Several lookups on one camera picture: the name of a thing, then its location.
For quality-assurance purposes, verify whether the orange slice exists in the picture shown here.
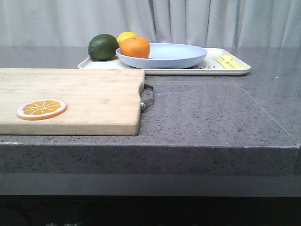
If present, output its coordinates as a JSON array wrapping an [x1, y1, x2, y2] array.
[[16, 99, 67, 121]]

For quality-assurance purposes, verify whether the light blue plate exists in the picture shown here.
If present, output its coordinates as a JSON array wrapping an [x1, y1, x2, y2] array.
[[116, 43, 207, 69]]

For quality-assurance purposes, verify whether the orange fruit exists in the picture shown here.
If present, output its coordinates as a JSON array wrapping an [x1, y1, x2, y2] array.
[[120, 37, 151, 58]]

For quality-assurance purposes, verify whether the wooden cutting board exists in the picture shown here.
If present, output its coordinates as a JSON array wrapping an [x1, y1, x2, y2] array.
[[0, 68, 145, 136]]

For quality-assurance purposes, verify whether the cream white tray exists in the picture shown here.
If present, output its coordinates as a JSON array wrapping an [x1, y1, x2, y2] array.
[[78, 48, 251, 76]]

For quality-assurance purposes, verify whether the green lime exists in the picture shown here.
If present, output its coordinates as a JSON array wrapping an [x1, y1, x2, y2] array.
[[88, 33, 119, 61]]

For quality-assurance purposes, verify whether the metal cutting board handle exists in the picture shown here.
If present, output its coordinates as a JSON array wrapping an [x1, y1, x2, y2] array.
[[140, 82, 155, 112]]

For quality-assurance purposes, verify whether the grey curtain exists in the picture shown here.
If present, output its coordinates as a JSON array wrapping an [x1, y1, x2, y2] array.
[[0, 0, 301, 48]]

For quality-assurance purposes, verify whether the yellow lemon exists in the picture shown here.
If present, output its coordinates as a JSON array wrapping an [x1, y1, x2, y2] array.
[[117, 31, 138, 45]]

